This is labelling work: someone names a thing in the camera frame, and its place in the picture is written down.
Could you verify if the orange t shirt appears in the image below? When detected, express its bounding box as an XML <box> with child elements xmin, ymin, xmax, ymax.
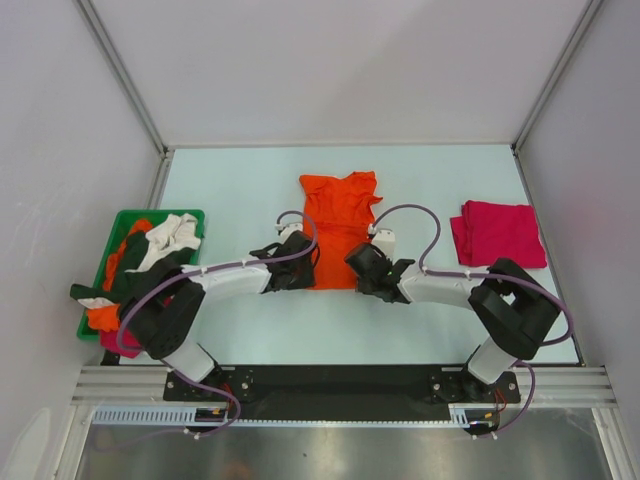
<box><xmin>299</xmin><ymin>171</ymin><xmax>381</xmax><ymax>290</ymax></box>
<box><xmin>87</xmin><ymin>218</ymin><xmax>153</xmax><ymax>332</ymax></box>

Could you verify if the purple cable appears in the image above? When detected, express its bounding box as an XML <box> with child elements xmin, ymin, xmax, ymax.
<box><xmin>369</xmin><ymin>203</ymin><xmax>574</xmax><ymax>441</ymax></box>
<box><xmin>116</xmin><ymin>209</ymin><xmax>320</xmax><ymax>443</ymax></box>

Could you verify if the magenta t shirt in bin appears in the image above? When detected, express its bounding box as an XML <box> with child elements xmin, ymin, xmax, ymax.
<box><xmin>99</xmin><ymin>331</ymin><xmax>142</xmax><ymax>358</ymax></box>

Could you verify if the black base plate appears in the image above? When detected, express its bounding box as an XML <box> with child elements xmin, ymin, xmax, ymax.
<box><xmin>164</xmin><ymin>363</ymin><xmax>521</xmax><ymax>422</ymax></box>

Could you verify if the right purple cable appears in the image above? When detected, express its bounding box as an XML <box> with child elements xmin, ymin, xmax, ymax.
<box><xmin>369</xmin><ymin>203</ymin><xmax>574</xmax><ymax>441</ymax></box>

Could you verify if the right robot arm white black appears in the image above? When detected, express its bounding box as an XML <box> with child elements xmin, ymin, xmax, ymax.
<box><xmin>345</xmin><ymin>243</ymin><xmax>562</xmax><ymax>401</ymax></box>

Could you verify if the folded magenta t shirt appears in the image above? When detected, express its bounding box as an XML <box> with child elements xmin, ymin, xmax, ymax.
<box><xmin>449</xmin><ymin>200</ymin><xmax>548</xmax><ymax>269</ymax></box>

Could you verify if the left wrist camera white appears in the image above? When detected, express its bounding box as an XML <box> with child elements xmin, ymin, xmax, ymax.
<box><xmin>275</xmin><ymin>222</ymin><xmax>303</xmax><ymax>243</ymax></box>

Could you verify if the green plastic bin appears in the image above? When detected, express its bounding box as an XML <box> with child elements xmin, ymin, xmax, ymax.
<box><xmin>77</xmin><ymin>209</ymin><xmax>205</xmax><ymax>343</ymax></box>

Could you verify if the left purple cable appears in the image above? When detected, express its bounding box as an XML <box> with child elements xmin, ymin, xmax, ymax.
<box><xmin>116</xmin><ymin>209</ymin><xmax>320</xmax><ymax>443</ymax></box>

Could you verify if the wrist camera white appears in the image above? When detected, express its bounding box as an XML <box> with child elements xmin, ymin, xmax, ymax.
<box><xmin>368</xmin><ymin>225</ymin><xmax>396</xmax><ymax>260</ymax></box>
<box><xmin>275</xmin><ymin>222</ymin><xmax>303</xmax><ymax>243</ymax></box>

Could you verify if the dark green t shirt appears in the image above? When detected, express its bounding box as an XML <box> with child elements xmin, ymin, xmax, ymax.
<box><xmin>69</xmin><ymin>231</ymin><xmax>201</xmax><ymax>309</ymax></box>

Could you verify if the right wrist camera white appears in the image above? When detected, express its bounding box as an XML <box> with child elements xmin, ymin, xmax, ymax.
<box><xmin>368</xmin><ymin>225</ymin><xmax>396</xmax><ymax>260</ymax></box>

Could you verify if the aluminium frame rail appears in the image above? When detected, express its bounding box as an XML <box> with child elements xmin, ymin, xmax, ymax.
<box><xmin>71</xmin><ymin>366</ymin><xmax>618</xmax><ymax>408</ymax></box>

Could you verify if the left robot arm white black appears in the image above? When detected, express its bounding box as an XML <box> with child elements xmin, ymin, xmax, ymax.
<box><xmin>118</xmin><ymin>230</ymin><xmax>319</xmax><ymax>400</ymax></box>

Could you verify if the grey slotted cable duct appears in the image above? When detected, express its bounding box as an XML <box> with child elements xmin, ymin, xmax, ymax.
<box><xmin>92</xmin><ymin>406</ymin><xmax>479</xmax><ymax>428</ymax></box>

